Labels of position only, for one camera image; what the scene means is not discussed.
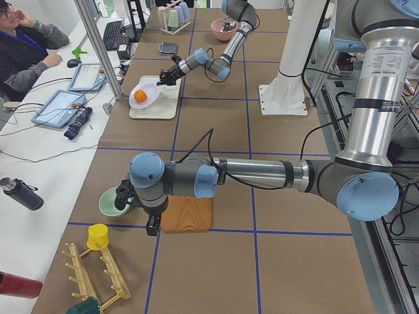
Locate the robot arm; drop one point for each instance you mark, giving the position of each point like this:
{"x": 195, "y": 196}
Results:
{"x": 241, "y": 11}
{"x": 358, "y": 180}

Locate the metal scoop in bowl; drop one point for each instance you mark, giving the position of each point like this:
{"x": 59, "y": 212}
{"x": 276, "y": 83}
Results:
{"x": 228, "y": 24}

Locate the cream bear print tray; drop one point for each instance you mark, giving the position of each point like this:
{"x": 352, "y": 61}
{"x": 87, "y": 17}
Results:
{"x": 165, "y": 105}

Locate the orange fruit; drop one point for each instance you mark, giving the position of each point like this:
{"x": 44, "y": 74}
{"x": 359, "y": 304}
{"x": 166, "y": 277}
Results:
{"x": 140, "y": 96}

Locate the wooden cutting board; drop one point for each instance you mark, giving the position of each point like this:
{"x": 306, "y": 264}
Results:
{"x": 187, "y": 215}

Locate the black keyboard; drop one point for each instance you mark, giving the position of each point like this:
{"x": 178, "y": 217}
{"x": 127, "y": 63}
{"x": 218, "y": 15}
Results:
{"x": 111, "y": 34}

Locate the pink bowl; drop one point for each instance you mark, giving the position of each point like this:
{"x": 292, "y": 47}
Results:
{"x": 216, "y": 27}

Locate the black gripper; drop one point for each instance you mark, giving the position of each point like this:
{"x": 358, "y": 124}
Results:
{"x": 154, "y": 215}
{"x": 173, "y": 71}

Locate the near teach pendant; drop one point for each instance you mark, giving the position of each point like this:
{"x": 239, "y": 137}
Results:
{"x": 59, "y": 110}

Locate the teach pendant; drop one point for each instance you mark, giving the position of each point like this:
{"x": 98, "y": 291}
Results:
{"x": 59, "y": 110}
{"x": 88, "y": 77}

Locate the dark green cup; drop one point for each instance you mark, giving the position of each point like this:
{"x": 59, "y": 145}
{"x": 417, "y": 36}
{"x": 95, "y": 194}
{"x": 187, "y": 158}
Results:
{"x": 87, "y": 306}

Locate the yellow cup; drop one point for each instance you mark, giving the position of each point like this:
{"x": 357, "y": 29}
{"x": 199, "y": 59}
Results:
{"x": 98, "y": 237}

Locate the red bottle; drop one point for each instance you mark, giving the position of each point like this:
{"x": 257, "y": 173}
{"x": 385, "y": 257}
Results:
{"x": 17, "y": 286}

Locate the seated person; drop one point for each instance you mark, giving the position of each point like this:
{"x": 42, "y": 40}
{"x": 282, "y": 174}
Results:
{"x": 25, "y": 46}

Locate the black bottle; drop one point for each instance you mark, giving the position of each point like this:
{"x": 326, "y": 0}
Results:
{"x": 22, "y": 193}

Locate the aluminium camera post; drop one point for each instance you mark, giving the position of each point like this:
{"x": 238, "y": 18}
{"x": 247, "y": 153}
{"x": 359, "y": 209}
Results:
{"x": 98, "y": 46}

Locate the far teach pendant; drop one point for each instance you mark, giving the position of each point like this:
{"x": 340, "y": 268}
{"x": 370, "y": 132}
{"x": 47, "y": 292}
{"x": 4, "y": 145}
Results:
{"x": 88, "y": 77}

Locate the white round plate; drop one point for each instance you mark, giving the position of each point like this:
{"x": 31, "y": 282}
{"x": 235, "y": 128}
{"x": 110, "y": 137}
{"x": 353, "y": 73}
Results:
{"x": 152, "y": 91}

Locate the light green bowl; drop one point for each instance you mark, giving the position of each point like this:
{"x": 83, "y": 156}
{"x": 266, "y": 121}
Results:
{"x": 107, "y": 204}

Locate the white wire cup rack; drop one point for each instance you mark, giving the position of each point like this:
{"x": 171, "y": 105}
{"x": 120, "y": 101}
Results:
{"x": 173, "y": 30}

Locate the black computer mouse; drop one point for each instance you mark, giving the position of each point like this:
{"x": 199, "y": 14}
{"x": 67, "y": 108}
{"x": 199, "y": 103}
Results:
{"x": 73, "y": 63}

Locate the small metal cup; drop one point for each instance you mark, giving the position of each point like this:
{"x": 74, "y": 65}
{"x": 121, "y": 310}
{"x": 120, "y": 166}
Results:
{"x": 107, "y": 108}

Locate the folded dark blue umbrella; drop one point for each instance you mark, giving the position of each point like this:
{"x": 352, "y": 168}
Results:
{"x": 79, "y": 122}

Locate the wooden cup rack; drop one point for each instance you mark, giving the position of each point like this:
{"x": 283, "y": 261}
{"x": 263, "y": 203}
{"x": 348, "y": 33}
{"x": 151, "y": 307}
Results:
{"x": 96, "y": 276}

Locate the folded grey cloth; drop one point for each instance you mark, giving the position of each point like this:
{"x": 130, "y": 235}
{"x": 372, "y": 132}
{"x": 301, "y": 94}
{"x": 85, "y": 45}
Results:
{"x": 167, "y": 48}

